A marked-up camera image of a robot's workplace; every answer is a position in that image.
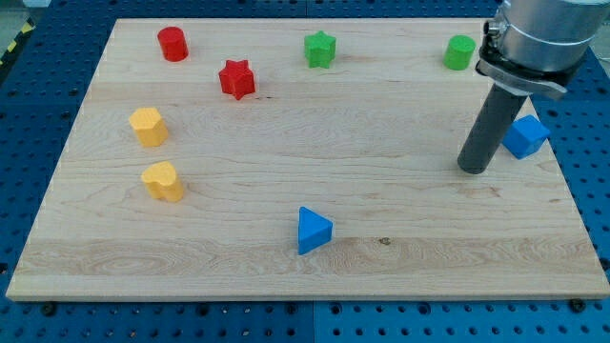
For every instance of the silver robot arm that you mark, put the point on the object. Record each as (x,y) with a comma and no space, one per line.
(537,46)

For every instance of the blue triangle block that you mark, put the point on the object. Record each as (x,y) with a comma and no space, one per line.
(314,230)

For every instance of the light wooden board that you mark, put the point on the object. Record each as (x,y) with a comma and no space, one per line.
(370,143)

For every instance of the red star block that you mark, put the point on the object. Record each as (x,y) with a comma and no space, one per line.
(237,79)

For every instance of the green star block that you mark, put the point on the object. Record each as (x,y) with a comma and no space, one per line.
(319,49)

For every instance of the yellow heart block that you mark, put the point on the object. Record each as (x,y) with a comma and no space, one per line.
(161,181)

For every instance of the yellow hexagon block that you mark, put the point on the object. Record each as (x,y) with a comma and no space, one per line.
(149,127)

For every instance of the red cylinder block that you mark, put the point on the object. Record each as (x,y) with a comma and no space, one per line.
(173,44)

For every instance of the green cylinder block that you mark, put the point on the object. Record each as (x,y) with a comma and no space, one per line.
(459,51)

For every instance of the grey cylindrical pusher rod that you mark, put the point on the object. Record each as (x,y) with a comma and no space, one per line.
(494,119)

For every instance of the blue cube block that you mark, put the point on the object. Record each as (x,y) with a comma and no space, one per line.
(525,136)

